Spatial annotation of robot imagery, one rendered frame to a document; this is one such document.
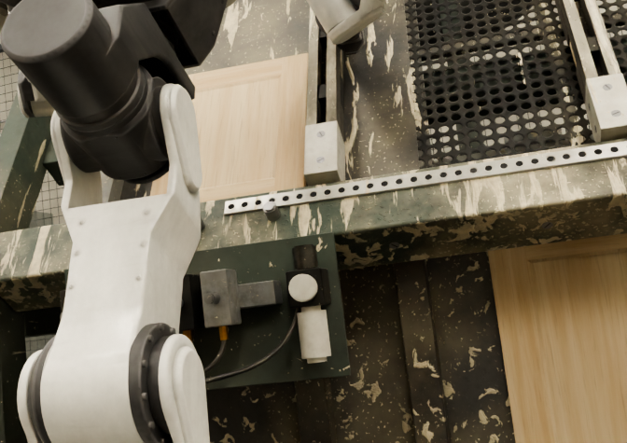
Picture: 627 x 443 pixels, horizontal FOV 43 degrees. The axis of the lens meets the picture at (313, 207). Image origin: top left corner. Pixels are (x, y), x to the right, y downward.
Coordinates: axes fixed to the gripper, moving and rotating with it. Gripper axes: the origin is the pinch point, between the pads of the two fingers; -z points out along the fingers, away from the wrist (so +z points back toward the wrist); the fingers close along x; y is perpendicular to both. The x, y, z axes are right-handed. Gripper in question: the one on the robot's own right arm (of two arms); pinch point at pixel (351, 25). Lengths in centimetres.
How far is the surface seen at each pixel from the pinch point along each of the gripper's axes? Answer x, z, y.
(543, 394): -76, 20, -27
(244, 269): -43, 38, 20
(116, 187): -26, 21, 49
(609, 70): -19, 21, -46
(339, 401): -75, 17, 12
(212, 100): -10.6, 5.1, 31.2
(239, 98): -11.3, 5.7, 25.1
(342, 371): -62, 42, 5
